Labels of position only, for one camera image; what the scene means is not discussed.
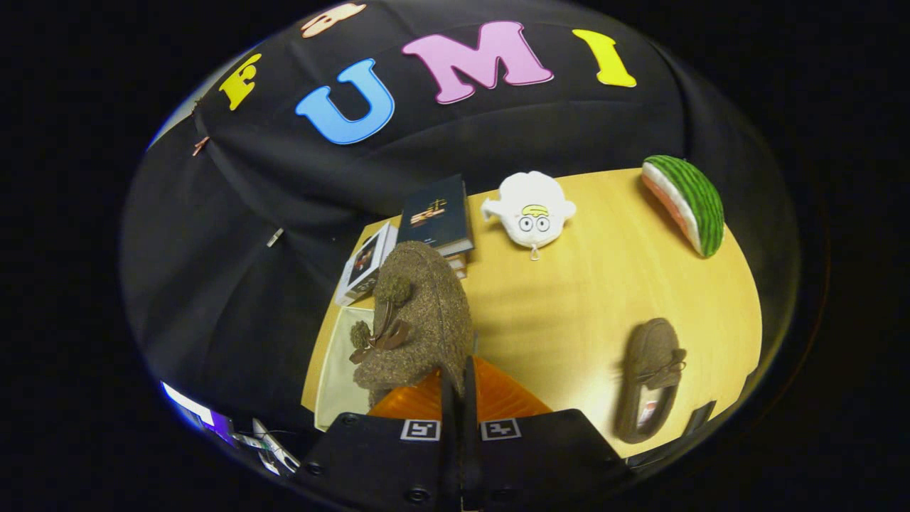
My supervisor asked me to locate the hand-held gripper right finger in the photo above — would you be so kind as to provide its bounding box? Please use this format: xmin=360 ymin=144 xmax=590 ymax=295
xmin=462 ymin=356 xmax=634 ymax=512

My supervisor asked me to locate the dark blue book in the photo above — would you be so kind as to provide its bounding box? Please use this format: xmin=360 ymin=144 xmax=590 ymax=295
xmin=396 ymin=174 xmax=475 ymax=258

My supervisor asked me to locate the grey fabric storage box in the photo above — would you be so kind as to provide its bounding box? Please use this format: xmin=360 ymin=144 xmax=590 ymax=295
xmin=315 ymin=306 xmax=385 ymax=432

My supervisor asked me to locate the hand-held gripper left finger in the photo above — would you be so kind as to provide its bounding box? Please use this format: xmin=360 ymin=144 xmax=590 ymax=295
xmin=293 ymin=367 xmax=462 ymax=512

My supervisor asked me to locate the watermelon slice plush toy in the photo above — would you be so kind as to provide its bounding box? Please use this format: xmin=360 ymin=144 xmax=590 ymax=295
xmin=641 ymin=155 xmax=725 ymax=258

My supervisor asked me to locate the white ghost plush toy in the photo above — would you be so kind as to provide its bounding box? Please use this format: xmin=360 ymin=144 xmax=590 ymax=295
xmin=481 ymin=171 xmax=577 ymax=262

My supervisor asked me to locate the white flat picture box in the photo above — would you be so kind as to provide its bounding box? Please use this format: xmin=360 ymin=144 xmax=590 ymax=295
xmin=335 ymin=222 xmax=399 ymax=306

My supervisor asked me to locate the lit monitor screen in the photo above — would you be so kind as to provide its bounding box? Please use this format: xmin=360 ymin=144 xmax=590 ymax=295
xmin=161 ymin=382 xmax=235 ymax=445

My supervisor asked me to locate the brown fuzzy shoe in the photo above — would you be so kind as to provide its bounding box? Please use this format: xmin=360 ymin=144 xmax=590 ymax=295
xmin=348 ymin=240 xmax=476 ymax=410
xmin=615 ymin=318 xmax=688 ymax=445

